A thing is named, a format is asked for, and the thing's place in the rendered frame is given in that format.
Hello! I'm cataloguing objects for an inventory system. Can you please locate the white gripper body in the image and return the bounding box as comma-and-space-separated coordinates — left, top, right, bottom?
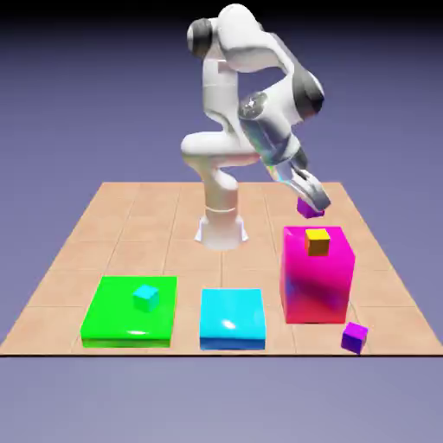
285, 168, 332, 211

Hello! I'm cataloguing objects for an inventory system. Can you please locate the small purple cube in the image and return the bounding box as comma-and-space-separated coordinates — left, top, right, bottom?
340, 321, 369, 356
296, 196, 325, 220

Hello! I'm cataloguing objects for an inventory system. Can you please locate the small orange cube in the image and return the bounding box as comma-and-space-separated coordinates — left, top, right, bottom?
305, 228, 331, 258

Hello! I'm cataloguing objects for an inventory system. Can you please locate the small cyan cube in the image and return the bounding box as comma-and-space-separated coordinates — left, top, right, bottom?
132, 284, 161, 313

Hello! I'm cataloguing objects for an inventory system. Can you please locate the large pink box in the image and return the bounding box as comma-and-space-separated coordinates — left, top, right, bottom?
279, 226, 356, 325

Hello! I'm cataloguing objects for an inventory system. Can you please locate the large cyan box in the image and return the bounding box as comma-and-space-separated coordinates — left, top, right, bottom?
199, 288, 266, 351

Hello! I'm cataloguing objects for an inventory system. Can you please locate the large green box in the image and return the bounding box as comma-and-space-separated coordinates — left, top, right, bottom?
80, 275, 178, 349

